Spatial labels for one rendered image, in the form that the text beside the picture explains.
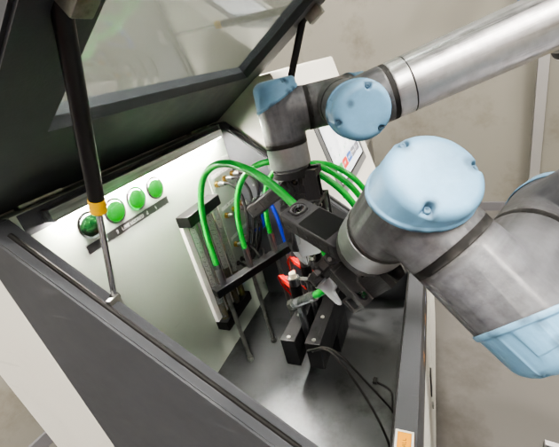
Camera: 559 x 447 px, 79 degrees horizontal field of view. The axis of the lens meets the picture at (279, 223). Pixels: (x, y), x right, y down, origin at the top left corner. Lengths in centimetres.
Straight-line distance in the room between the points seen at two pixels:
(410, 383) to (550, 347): 51
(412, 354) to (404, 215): 60
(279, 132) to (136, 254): 41
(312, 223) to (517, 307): 25
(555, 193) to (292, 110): 37
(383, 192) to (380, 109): 21
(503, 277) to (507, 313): 2
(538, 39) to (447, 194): 33
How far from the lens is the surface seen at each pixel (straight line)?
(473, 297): 29
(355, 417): 89
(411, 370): 80
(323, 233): 42
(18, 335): 80
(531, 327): 29
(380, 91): 45
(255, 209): 68
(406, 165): 26
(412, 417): 74
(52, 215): 65
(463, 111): 330
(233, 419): 54
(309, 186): 62
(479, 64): 52
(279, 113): 58
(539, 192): 39
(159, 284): 84
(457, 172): 27
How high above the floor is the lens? 156
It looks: 24 degrees down
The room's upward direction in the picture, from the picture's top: 14 degrees counter-clockwise
